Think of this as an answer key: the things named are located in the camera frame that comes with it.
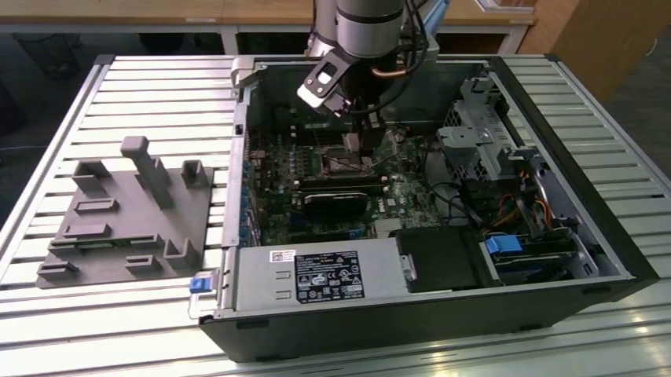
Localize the CPU socket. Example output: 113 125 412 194
319 151 371 178

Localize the green motherboard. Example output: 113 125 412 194
243 117 447 247

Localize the black graphics card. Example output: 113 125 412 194
301 191 371 221

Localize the metal drive cage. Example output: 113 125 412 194
433 76 551 181

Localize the silver chipset heatsink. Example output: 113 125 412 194
375 218 409 236

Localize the black plastic shroud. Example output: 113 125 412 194
389 227 499 294

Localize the hard disk in blue carrier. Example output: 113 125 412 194
484 234 575 282

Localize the silver power supply with label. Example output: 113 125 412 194
229 237 415 311

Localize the wooden cabinet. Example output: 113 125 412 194
518 0 671 103

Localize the grey parts rack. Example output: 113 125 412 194
33 135 216 290

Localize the black and grey PC case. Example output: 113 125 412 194
185 54 659 364

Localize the metal socket cover frame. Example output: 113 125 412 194
385 125 413 148

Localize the copper coloured cable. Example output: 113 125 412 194
369 64 408 82

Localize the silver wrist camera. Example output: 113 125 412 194
296 54 352 117

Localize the silver bracket with round hole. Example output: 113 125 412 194
437 126 498 156

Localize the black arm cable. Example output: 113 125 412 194
396 0 427 76

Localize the black flat cable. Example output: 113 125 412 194
428 182 494 229

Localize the yellow and orange wire bundle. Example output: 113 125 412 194
495 192 551 232

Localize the wooden desk with white frame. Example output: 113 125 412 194
0 0 536 56

